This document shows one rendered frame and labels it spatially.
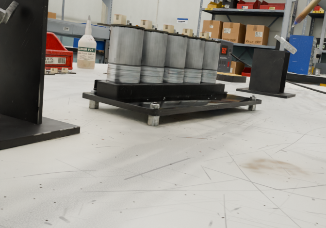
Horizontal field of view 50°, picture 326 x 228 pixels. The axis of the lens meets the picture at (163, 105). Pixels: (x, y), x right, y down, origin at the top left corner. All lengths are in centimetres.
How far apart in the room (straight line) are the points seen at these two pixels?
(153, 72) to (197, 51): 6
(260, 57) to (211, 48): 21
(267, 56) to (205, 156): 39
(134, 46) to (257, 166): 13
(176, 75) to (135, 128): 10
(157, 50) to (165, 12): 569
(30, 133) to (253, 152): 11
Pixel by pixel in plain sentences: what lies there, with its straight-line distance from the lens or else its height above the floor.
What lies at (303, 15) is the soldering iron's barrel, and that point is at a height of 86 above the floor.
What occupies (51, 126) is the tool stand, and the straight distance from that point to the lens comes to 18.
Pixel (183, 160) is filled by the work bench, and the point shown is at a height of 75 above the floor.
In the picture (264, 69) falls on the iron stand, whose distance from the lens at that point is 54.
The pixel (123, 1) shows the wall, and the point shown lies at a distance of 652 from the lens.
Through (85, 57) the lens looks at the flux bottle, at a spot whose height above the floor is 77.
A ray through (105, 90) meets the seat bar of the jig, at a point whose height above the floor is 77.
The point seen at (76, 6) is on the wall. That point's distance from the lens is 626.
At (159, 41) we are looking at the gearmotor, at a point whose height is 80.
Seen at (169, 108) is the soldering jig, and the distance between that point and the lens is 23.
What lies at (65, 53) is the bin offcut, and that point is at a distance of 60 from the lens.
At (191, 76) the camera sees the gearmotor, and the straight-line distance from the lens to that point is 32.
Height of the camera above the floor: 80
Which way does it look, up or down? 9 degrees down
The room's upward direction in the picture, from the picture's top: 6 degrees clockwise
